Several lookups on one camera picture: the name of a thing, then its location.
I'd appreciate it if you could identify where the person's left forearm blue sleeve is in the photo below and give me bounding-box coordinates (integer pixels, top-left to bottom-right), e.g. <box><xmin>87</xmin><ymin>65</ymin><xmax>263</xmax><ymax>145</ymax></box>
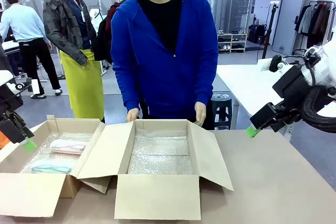
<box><xmin>195</xmin><ymin>62</ymin><xmax>219</xmax><ymax>104</ymax></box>

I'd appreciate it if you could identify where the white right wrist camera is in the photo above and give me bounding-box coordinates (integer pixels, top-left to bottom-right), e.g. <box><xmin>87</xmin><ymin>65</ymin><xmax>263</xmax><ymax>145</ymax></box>
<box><xmin>258</xmin><ymin>55</ymin><xmax>290</xmax><ymax>74</ymax></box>

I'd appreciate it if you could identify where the person's right hand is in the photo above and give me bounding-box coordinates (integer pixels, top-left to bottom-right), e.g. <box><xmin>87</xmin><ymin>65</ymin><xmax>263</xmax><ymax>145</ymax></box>
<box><xmin>126</xmin><ymin>108</ymin><xmax>140</xmax><ymax>123</ymax></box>

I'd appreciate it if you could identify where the clothes rack with garments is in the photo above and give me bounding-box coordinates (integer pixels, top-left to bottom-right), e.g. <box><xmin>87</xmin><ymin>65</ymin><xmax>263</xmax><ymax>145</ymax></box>
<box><xmin>292</xmin><ymin>0</ymin><xmax>336</xmax><ymax>57</ymax></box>

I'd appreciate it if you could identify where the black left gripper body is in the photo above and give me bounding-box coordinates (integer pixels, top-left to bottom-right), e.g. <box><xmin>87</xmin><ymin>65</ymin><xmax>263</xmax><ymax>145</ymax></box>
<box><xmin>0</xmin><ymin>87</ymin><xmax>29</xmax><ymax>145</ymax></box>

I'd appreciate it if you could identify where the person in yellow apron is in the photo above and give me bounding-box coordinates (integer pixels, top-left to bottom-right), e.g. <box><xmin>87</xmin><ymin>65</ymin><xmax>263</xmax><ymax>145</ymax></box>
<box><xmin>43</xmin><ymin>0</ymin><xmax>106</xmax><ymax>120</ymax></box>

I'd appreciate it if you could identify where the person in blue hoodie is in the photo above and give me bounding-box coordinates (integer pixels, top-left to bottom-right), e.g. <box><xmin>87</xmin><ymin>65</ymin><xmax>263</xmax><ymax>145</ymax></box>
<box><xmin>110</xmin><ymin>0</ymin><xmax>219</xmax><ymax>130</ymax></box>

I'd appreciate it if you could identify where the bubble wrap sheet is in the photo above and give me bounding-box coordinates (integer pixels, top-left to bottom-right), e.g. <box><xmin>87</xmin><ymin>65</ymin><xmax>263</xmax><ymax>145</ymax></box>
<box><xmin>128</xmin><ymin>129</ymin><xmax>195</xmax><ymax>175</ymax></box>
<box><xmin>19</xmin><ymin>132</ymin><xmax>93</xmax><ymax>175</ymax></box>

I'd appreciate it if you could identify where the wooden shoe rack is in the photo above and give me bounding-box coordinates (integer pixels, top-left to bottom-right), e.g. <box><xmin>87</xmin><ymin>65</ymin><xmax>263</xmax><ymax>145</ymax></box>
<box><xmin>217</xmin><ymin>33</ymin><xmax>248</xmax><ymax>54</ymax></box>

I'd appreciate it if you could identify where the yellow apron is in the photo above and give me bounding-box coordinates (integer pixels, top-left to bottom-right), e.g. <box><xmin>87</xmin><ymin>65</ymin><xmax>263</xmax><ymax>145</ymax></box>
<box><xmin>59</xmin><ymin>49</ymin><xmax>105</xmax><ymax>120</ymax></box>

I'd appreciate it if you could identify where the dark plastic stool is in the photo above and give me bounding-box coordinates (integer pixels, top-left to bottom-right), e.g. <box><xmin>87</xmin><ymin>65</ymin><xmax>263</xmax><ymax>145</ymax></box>
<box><xmin>211</xmin><ymin>91</ymin><xmax>233</xmax><ymax>131</ymax></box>

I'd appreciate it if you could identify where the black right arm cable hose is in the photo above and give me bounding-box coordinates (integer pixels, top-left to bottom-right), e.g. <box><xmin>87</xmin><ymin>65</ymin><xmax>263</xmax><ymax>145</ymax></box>
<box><xmin>301</xmin><ymin>84</ymin><xmax>336</xmax><ymax>131</ymax></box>

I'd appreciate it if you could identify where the cardboard box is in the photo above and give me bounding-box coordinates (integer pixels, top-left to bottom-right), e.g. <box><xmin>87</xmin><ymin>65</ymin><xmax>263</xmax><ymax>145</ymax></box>
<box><xmin>0</xmin><ymin>115</ymin><xmax>112</xmax><ymax>218</ymax></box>
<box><xmin>77</xmin><ymin>119</ymin><xmax>234</xmax><ymax>221</ymax></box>

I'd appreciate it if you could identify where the pink glasses case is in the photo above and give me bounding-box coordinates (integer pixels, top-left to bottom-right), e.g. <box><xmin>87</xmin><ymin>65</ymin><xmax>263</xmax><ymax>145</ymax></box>
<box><xmin>49</xmin><ymin>140</ymin><xmax>89</xmax><ymax>155</ymax></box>

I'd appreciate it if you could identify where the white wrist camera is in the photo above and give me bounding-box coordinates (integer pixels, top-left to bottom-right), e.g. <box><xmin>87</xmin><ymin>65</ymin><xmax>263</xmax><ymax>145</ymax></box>
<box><xmin>6</xmin><ymin>78</ymin><xmax>39</xmax><ymax>94</ymax></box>
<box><xmin>258</xmin><ymin>55</ymin><xmax>290</xmax><ymax>74</ymax></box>

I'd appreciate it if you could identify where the black cases stack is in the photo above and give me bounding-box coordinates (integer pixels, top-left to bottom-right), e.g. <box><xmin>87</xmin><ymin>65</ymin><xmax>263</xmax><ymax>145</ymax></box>
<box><xmin>248</xmin><ymin>24</ymin><xmax>269</xmax><ymax>45</ymax></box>

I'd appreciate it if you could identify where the person in light blue shirt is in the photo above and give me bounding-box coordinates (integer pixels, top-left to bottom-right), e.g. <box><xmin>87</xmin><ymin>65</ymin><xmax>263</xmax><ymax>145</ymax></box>
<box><xmin>0</xmin><ymin>0</ymin><xmax>63</xmax><ymax>99</ymax></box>

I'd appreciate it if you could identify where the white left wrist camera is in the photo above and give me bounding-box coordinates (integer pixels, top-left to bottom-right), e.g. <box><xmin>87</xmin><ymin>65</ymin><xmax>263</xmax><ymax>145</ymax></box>
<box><xmin>6</xmin><ymin>78</ymin><xmax>39</xmax><ymax>94</ymax></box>

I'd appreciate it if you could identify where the black tripod stand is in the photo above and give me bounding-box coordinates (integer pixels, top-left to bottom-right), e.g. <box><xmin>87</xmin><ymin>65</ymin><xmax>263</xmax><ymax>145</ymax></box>
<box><xmin>262</xmin><ymin>2</ymin><xmax>279</xmax><ymax>59</ymax></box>

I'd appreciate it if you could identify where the orange cloth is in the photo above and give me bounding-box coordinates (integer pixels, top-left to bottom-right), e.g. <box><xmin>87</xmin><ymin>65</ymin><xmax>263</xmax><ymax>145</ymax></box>
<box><xmin>0</xmin><ymin>129</ymin><xmax>8</xmax><ymax>152</ymax></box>

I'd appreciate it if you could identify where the person's left hand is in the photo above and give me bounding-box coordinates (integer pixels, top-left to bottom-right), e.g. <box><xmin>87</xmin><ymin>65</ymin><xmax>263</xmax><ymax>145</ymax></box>
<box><xmin>194</xmin><ymin>101</ymin><xmax>207</xmax><ymax>127</ymax></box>

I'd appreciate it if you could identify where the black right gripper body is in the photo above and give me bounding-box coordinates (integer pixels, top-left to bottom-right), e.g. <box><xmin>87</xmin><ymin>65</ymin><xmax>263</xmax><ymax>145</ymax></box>
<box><xmin>249</xmin><ymin>65</ymin><xmax>310</xmax><ymax>132</ymax></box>

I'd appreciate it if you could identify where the green glasses case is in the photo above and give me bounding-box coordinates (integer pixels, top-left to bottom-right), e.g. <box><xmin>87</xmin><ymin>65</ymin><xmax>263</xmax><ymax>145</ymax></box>
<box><xmin>31</xmin><ymin>158</ymin><xmax>76</xmax><ymax>175</ymax></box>

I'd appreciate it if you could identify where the person's right forearm blue sleeve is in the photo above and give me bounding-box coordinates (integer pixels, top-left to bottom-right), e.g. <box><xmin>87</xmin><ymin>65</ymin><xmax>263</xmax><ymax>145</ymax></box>
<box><xmin>112</xmin><ymin>66</ymin><xmax>140</xmax><ymax>113</ymax></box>

